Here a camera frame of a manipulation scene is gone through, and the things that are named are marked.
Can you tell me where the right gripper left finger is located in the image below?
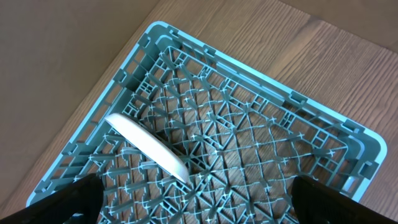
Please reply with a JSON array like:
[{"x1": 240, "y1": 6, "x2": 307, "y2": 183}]
[{"x1": 1, "y1": 174, "x2": 104, "y2": 224}]

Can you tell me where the pink round plate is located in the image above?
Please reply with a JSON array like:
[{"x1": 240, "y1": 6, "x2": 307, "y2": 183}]
[{"x1": 105, "y1": 113, "x2": 189, "y2": 184}]

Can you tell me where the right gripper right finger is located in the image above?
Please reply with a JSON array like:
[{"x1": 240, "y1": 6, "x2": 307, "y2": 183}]
[{"x1": 291, "y1": 175, "x2": 397, "y2": 224}]

